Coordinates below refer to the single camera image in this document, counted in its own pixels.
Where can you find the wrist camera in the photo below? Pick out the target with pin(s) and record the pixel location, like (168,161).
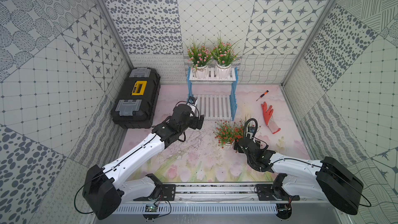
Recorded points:
(251,132)
(192,100)

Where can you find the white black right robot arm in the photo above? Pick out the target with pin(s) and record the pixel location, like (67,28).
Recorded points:
(325,179)

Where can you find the orange black screwdriver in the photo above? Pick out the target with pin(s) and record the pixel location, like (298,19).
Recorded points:
(262,95)

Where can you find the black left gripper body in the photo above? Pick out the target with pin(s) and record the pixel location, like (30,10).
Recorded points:
(193,120)

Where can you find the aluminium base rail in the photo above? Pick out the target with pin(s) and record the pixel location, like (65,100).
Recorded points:
(207,199)

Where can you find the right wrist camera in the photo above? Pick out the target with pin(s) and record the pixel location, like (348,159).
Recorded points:
(251,132)

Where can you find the blue white wooden plant rack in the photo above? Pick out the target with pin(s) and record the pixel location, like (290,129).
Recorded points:
(215,106)

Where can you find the red baby's breath potted plant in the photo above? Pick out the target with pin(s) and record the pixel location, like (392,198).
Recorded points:
(227,132)

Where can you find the black yellow plastic toolbox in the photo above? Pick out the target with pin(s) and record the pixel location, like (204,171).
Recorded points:
(135,104)

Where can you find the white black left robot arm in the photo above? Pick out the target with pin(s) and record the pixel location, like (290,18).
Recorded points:
(107,187)

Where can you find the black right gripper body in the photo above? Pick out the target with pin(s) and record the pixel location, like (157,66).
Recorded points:
(236,144)

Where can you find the red rubber work glove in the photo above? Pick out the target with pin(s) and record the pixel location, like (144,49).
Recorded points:
(268,118)

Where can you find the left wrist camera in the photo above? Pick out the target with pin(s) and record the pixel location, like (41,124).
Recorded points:
(192,100)

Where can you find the pink baby's breath potted plant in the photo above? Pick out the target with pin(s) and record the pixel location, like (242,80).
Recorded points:
(200,56)

